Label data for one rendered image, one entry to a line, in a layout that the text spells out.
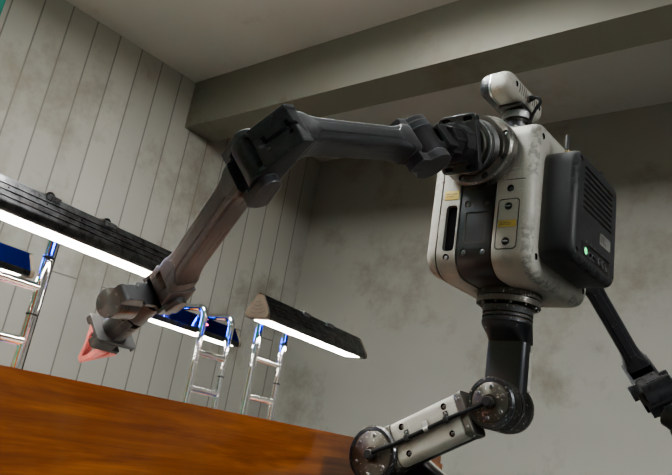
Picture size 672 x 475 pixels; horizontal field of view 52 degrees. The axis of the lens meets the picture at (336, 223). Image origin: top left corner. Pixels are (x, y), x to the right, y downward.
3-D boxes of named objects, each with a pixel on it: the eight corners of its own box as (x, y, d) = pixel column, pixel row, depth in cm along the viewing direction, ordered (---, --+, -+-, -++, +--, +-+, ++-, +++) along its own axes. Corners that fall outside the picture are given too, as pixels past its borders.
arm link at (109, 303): (191, 303, 134) (174, 266, 137) (153, 298, 124) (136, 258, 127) (145, 335, 137) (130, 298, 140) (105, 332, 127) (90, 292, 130)
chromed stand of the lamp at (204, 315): (214, 444, 237) (240, 316, 250) (175, 439, 221) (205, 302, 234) (173, 436, 247) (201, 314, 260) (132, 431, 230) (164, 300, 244)
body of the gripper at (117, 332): (83, 318, 136) (109, 295, 135) (121, 328, 144) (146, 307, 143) (91, 344, 132) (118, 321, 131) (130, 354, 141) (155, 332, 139)
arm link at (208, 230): (290, 180, 109) (262, 128, 113) (261, 182, 105) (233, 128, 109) (187, 314, 136) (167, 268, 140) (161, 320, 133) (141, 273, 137)
